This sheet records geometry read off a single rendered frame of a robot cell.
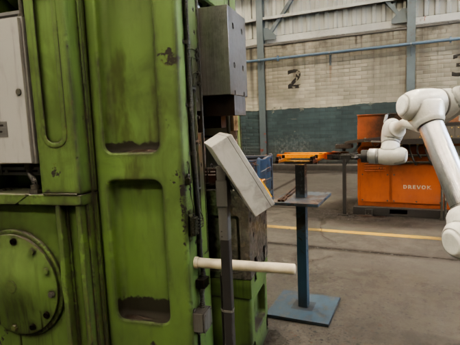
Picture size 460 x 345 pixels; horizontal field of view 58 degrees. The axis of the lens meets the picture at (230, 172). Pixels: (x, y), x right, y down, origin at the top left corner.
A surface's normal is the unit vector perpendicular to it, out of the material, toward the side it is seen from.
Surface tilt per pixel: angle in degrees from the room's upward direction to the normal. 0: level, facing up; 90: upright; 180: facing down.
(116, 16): 89
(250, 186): 90
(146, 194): 90
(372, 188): 91
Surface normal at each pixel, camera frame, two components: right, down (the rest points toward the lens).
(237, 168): 0.13, 0.12
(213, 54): -0.30, 0.13
